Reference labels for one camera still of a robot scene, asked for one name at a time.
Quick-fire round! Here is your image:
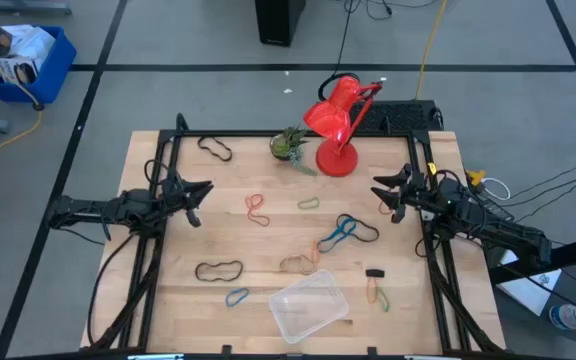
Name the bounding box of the white printed carton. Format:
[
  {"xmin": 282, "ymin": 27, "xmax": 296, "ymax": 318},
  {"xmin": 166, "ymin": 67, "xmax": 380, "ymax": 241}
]
[
  {"xmin": 0, "ymin": 24, "xmax": 34, "ymax": 57},
  {"xmin": 0, "ymin": 56, "xmax": 39, "ymax": 85}
]

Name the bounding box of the white paper sheet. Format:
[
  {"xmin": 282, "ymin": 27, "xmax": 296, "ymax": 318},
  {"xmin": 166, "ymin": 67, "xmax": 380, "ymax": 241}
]
[{"xmin": 496, "ymin": 248, "xmax": 563, "ymax": 317}]

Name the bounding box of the white plastic bottle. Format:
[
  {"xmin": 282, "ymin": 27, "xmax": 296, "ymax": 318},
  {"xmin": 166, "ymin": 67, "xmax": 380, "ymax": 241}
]
[{"xmin": 548, "ymin": 301, "xmax": 576, "ymax": 331}]

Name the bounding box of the tan rubber band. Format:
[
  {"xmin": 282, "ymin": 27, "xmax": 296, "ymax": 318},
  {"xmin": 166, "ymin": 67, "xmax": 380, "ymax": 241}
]
[{"xmin": 279, "ymin": 253, "xmax": 318, "ymax": 276}]

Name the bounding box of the blue plastic floor bin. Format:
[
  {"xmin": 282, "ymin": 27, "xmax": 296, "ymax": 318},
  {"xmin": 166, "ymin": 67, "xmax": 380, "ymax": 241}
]
[{"xmin": 0, "ymin": 24, "xmax": 78, "ymax": 112}]

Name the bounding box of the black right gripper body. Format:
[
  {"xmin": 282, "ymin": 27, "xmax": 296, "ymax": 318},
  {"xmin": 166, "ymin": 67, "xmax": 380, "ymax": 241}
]
[{"xmin": 391, "ymin": 163, "xmax": 442, "ymax": 225}]

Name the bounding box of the black computer tower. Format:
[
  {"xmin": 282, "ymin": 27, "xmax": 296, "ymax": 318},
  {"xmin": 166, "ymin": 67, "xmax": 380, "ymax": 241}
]
[{"xmin": 254, "ymin": 0, "xmax": 307, "ymax": 48}]

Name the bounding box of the yellow plug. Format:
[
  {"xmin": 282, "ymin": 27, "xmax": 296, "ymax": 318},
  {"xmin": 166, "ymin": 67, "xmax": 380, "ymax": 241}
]
[{"xmin": 465, "ymin": 168, "xmax": 487, "ymax": 188}]

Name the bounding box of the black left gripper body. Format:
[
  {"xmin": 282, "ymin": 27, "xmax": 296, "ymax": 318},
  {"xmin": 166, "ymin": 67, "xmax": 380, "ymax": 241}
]
[{"xmin": 160, "ymin": 168, "xmax": 202, "ymax": 229}]

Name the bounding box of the red desk lamp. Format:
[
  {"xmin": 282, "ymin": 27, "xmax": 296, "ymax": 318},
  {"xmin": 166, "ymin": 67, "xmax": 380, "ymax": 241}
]
[{"xmin": 302, "ymin": 74, "xmax": 384, "ymax": 178}]

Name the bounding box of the blue rubber band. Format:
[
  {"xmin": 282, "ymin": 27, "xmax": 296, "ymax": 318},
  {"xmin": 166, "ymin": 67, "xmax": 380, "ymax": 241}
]
[{"xmin": 224, "ymin": 287, "xmax": 251, "ymax": 308}]

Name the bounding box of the black perforated box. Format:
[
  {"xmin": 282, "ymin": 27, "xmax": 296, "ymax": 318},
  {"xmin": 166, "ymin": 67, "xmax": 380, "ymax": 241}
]
[{"xmin": 350, "ymin": 99, "xmax": 443, "ymax": 134}]

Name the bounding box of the black power cable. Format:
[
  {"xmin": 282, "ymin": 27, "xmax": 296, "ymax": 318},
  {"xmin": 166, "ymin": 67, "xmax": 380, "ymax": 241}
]
[{"xmin": 317, "ymin": 0, "xmax": 364, "ymax": 102}]

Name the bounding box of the teal rubber band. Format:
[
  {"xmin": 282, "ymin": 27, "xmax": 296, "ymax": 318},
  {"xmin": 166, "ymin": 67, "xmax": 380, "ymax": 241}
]
[{"xmin": 316, "ymin": 216, "xmax": 358, "ymax": 254}]

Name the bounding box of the potted succulent plant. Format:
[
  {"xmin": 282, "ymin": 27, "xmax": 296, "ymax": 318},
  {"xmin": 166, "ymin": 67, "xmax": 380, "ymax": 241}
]
[{"xmin": 269, "ymin": 125, "xmax": 318, "ymax": 177}]

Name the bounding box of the clear plastic bin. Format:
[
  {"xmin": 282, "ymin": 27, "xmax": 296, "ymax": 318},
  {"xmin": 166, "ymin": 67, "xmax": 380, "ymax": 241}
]
[{"xmin": 267, "ymin": 268, "xmax": 350, "ymax": 345}]

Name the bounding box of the yellow hanging cable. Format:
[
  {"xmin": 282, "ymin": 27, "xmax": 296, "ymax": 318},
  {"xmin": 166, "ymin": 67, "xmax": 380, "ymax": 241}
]
[
  {"xmin": 413, "ymin": 0, "xmax": 449, "ymax": 101},
  {"xmin": 0, "ymin": 39, "xmax": 44, "ymax": 162}
]

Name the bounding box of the white cable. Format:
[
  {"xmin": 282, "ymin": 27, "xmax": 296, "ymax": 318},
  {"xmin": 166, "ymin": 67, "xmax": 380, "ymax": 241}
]
[{"xmin": 481, "ymin": 177, "xmax": 512, "ymax": 202}]

